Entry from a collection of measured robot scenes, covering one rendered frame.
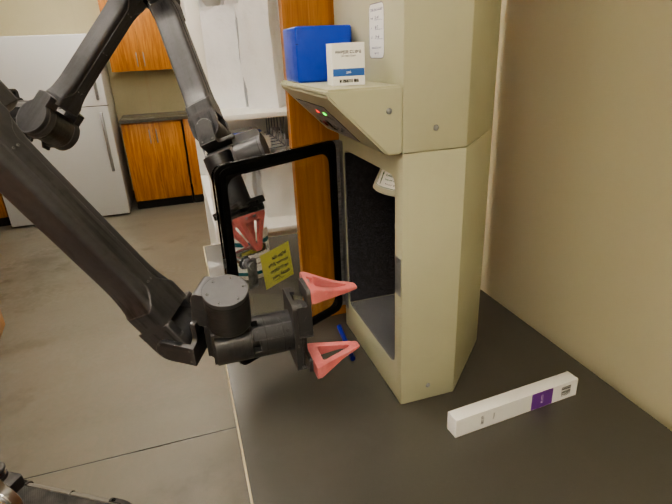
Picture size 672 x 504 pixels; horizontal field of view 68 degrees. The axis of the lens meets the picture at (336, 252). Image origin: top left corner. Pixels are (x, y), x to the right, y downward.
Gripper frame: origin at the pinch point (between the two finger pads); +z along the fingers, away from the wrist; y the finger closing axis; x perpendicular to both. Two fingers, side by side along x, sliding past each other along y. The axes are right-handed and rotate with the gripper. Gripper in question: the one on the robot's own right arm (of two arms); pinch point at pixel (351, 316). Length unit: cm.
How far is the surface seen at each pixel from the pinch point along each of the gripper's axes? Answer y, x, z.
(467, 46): 35.3, 8.8, 22.5
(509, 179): 4, 41, 55
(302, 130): 20, 46, 6
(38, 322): -118, 269, -128
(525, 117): 19, 37, 55
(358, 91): 30.3, 8.8, 5.4
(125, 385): -119, 177, -68
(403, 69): 32.8, 8.9, 12.3
